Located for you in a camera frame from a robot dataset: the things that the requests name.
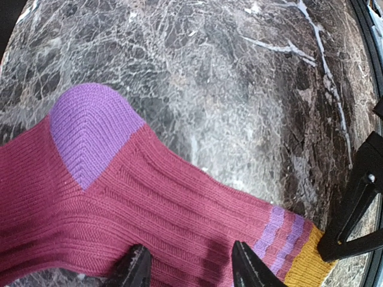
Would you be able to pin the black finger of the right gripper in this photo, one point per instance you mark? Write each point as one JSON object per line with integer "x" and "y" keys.
{"x": 364, "y": 184}

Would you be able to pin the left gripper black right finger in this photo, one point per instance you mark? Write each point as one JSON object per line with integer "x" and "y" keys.
{"x": 249, "y": 270}

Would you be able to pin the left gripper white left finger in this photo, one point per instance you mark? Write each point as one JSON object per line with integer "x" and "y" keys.
{"x": 133, "y": 270}

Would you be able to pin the maroon striped sock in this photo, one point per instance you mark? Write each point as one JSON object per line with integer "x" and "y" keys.
{"x": 92, "y": 179}

